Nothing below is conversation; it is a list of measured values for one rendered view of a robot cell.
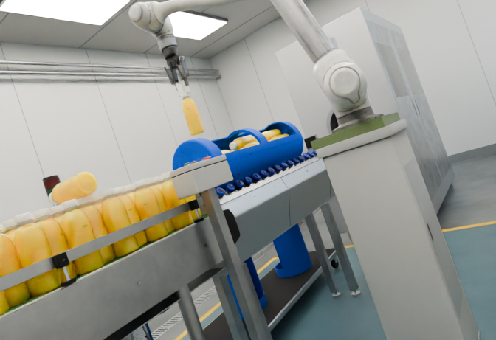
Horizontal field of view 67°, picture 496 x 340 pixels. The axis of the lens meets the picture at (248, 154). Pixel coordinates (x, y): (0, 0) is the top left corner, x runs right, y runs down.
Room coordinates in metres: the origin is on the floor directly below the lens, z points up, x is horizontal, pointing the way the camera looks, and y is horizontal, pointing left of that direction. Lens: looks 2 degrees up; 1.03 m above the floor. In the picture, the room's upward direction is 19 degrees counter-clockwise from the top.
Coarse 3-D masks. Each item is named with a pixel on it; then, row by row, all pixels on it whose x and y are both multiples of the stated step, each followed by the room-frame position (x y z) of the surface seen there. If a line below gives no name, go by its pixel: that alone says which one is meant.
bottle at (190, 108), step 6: (186, 96) 1.79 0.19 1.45; (186, 102) 1.78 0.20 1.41; (192, 102) 1.78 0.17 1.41; (186, 108) 1.77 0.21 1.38; (192, 108) 1.78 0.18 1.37; (186, 114) 1.78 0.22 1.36; (192, 114) 1.77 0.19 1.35; (198, 114) 1.79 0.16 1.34; (186, 120) 1.79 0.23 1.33; (192, 120) 1.77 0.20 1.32; (198, 120) 1.78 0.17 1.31; (192, 126) 1.77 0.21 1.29; (198, 126) 1.77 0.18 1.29; (192, 132) 1.78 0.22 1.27; (198, 132) 1.77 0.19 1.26
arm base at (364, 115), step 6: (366, 108) 1.57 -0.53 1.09; (348, 114) 1.57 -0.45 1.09; (354, 114) 1.56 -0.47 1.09; (360, 114) 1.56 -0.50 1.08; (366, 114) 1.56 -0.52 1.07; (372, 114) 1.57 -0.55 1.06; (378, 114) 1.61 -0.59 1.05; (342, 120) 1.60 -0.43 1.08; (348, 120) 1.57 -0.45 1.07; (354, 120) 1.56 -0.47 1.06; (360, 120) 1.54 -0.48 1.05; (366, 120) 1.52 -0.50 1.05; (342, 126) 1.59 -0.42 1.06; (348, 126) 1.57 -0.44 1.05
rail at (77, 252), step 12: (156, 216) 1.23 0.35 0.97; (168, 216) 1.27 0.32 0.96; (132, 228) 1.15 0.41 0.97; (144, 228) 1.18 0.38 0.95; (96, 240) 1.05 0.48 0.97; (108, 240) 1.07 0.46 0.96; (72, 252) 0.99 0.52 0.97; (84, 252) 1.01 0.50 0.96; (36, 264) 0.91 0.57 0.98; (48, 264) 0.93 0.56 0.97; (12, 276) 0.87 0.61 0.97; (24, 276) 0.89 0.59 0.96; (36, 276) 0.91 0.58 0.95; (0, 288) 0.84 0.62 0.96
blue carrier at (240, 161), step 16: (272, 128) 2.45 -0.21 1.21; (288, 128) 2.38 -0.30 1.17; (192, 144) 1.69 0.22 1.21; (208, 144) 1.68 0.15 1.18; (224, 144) 2.10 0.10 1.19; (272, 144) 2.05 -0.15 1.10; (288, 144) 2.18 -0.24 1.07; (176, 160) 1.77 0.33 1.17; (192, 160) 1.71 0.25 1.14; (240, 160) 1.78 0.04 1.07; (256, 160) 1.90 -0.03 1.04; (272, 160) 2.04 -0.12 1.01; (240, 176) 1.81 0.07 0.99
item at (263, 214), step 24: (288, 168) 2.42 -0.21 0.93; (312, 168) 2.37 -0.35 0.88; (264, 192) 1.88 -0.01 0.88; (288, 192) 2.04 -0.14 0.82; (312, 192) 2.32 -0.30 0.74; (240, 216) 1.67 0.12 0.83; (264, 216) 1.85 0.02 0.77; (288, 216) 2.06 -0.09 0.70; (240, 240) 1.68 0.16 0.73; (264, 240) 1.86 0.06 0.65
